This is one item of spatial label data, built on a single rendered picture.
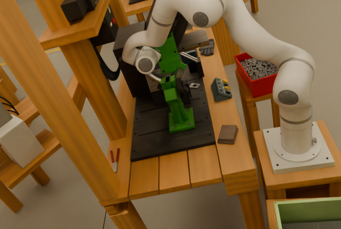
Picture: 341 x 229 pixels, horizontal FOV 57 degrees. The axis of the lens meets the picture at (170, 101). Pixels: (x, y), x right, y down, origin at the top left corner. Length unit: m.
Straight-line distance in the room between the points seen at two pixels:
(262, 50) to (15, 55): 0.79
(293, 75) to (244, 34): 0.21
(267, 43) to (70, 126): 0.75
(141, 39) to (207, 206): 1.44
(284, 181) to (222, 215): 1.01
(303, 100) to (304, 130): 0.22
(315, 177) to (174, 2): 0.86
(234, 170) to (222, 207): 1.01
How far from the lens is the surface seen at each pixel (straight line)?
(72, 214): 2.79
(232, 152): 1.44
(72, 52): 1.47
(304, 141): 1.37
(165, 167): 1.49
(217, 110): 1.66
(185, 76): 1.98
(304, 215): 1.27
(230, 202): 2.38
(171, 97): 1.45
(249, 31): 1.11
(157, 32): 1.26
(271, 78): 1.81
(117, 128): 1.69
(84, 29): 1.31
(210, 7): 1.05
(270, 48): 1.14
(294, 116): 1.26
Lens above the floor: 1.96
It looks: 36 degrees down
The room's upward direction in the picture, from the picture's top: 19 degrees counter-clockwise
